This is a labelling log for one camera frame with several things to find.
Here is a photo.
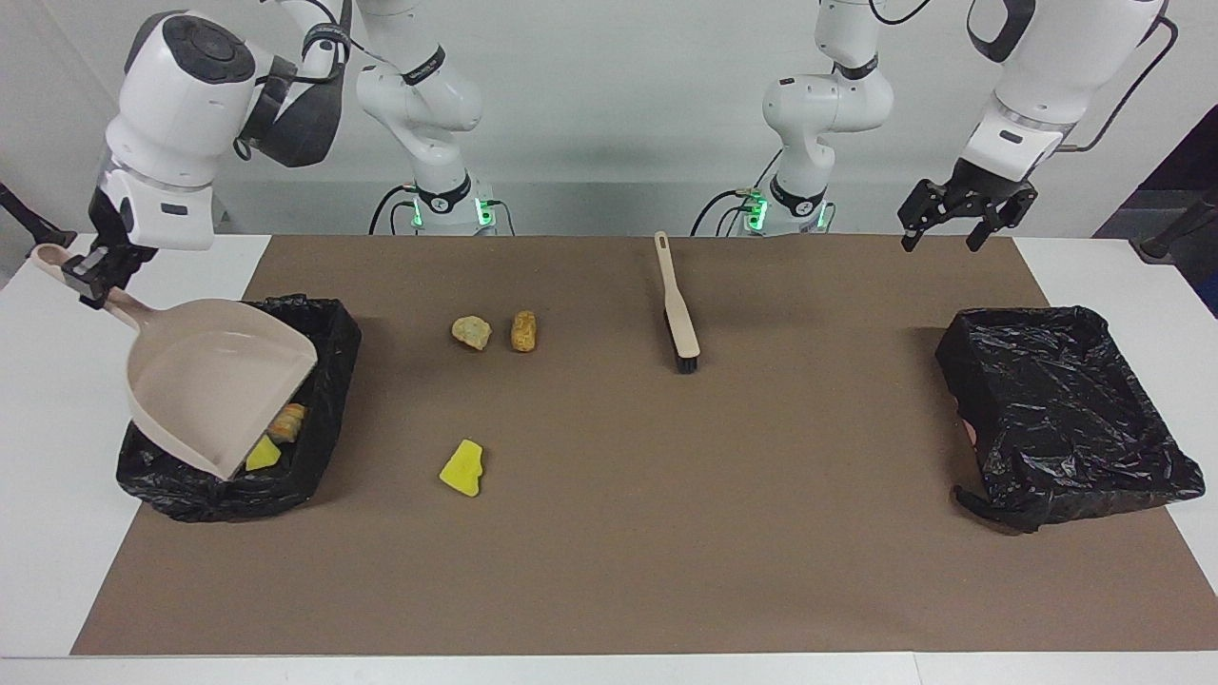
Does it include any beige hand brush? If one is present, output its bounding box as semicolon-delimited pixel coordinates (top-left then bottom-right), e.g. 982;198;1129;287
653;231;702;374

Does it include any dark background panel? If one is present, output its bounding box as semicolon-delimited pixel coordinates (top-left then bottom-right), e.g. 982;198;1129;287
1094;105;1218;315

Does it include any black base cable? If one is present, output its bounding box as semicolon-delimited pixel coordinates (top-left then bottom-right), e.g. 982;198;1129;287
368;184;420;236
690;188;753;236

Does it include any orange striped scrap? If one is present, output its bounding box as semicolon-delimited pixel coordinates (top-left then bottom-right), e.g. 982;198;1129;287
266;402;309;445

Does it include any brown table mat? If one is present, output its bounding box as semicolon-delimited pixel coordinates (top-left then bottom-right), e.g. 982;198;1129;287
71;235;1218;656

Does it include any yellow sponge chunk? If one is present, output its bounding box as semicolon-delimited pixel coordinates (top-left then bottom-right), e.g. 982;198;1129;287
439;438;485;499

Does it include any black stand leg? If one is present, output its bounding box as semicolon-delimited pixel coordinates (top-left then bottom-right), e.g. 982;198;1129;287
1139;190;1218;263
0;181;77;258

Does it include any left arm wrist cable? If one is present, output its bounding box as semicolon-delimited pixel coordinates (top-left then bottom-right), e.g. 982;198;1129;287
1058;14;1181;153

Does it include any beige plastic dustpan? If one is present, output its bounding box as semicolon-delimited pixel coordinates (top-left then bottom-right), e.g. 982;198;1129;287
31;244;319;481

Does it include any black plastic trash bag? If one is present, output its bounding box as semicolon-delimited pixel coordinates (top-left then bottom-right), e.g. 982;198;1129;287
934;304;1207;534
115;294;363;523

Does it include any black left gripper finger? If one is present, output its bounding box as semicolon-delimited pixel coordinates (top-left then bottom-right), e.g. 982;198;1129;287
899;179;953;253
966;186;1038;253

